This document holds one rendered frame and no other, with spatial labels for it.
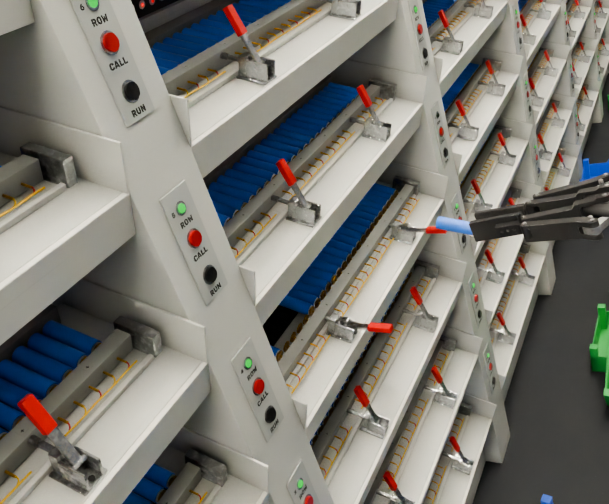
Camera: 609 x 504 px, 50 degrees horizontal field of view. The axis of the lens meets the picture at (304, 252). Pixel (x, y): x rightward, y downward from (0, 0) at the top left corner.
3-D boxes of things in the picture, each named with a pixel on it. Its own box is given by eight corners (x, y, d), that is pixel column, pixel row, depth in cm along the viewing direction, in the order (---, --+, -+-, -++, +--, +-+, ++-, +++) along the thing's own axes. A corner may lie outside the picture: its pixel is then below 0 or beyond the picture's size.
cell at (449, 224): (438, 213, 92) (484, 222, 89) (440, 219, 93) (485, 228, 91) (435, 224, 91) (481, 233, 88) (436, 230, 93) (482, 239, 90)
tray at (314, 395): (440, 218, 128) (448, 176, 122) (304, 452, 84) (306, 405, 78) (346, 191, 134) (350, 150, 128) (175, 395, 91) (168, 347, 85)
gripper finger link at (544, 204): (610, 187, 78) (613, 181, 79) (521, 200, 86) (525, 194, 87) (618, 214, 80) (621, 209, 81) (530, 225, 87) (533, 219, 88)
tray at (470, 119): (515, 89, 178) (527, 39, 169) (453, 195, 134) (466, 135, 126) (443, 74, 184) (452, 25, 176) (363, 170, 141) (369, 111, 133)
